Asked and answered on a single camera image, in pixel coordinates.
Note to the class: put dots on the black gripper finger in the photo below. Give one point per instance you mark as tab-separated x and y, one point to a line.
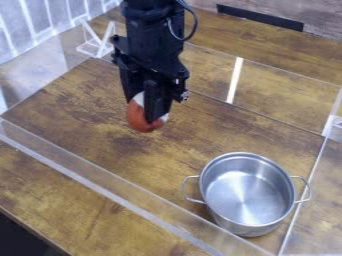
131	78
158	100

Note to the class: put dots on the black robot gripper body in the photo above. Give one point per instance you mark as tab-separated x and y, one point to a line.
151	46

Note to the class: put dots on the plush mushroom brown white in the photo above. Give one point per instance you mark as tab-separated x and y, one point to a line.
136	116

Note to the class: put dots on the silver pot with handles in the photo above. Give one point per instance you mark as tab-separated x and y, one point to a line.
249	200

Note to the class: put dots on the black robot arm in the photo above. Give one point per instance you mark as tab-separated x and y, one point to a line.
159	7

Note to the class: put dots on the black bar on table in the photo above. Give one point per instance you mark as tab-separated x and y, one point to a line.
259	17

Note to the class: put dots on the clear acrylic triangle bracket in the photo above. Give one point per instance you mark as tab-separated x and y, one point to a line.
96	46

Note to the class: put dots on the clear acrylic enclosure panel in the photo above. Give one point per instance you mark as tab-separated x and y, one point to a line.
150	173

